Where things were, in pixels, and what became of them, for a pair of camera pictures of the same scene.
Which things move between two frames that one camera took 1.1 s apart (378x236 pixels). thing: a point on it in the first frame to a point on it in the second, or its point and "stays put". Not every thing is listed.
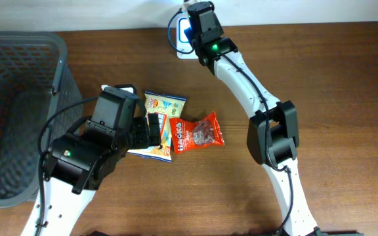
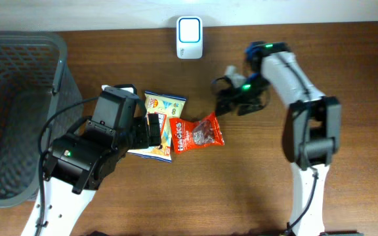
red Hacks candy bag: [187, 134] stays put
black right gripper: [218, 23] to [227, 94]
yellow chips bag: [168, 107] stays put
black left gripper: [143, 139] stays put
